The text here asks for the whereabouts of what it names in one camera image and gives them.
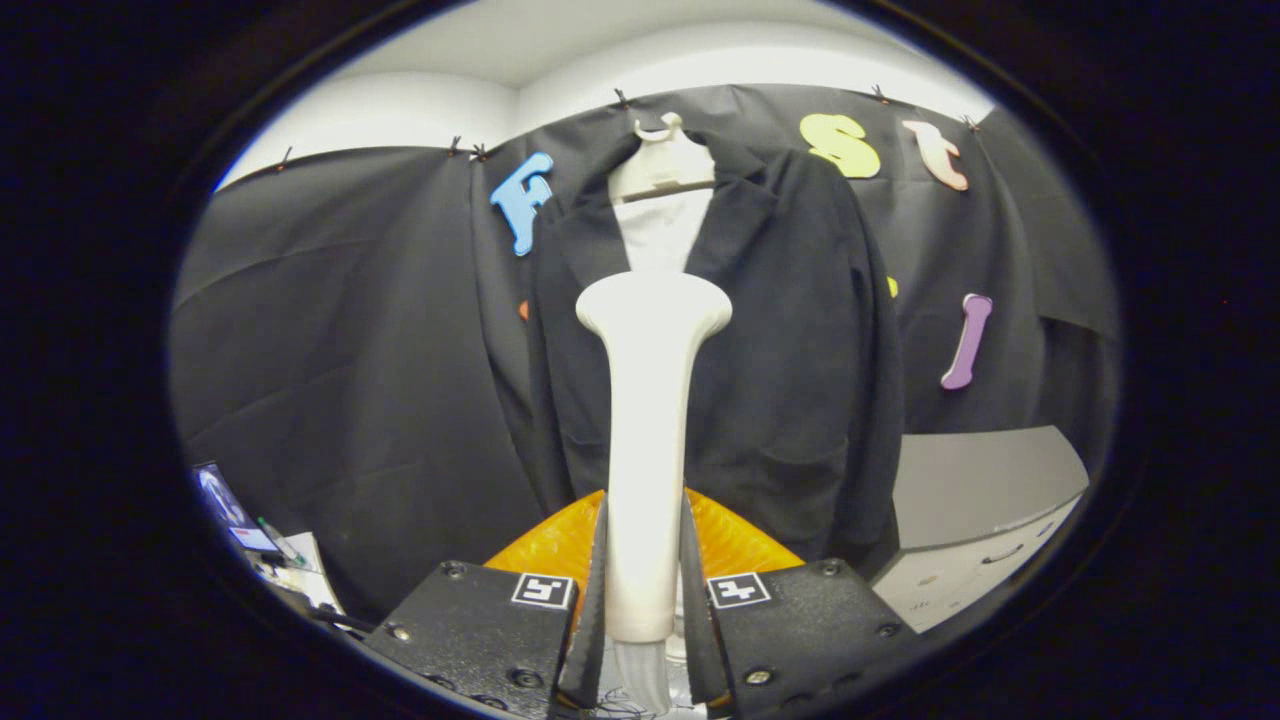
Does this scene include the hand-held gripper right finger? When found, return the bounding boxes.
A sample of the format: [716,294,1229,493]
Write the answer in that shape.
[682,488,923,720]

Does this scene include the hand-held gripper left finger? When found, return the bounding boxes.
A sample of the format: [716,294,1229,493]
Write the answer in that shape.
[360,490,609,720]

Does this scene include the black suit jacket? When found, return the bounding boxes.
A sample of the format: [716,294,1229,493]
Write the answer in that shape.
[527,130,906,581]

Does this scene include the grey cabinet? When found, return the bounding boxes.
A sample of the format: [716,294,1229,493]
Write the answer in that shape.
[870,425,1091,633]

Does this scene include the green pen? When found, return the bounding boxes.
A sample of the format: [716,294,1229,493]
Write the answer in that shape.
[255,516,306,567]

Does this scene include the black backdrop cloth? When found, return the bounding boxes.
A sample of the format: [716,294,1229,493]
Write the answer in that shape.
[168,83,1121,626]

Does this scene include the white mannequin hanger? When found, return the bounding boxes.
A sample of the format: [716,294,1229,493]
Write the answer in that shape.
[607,112,718,204]

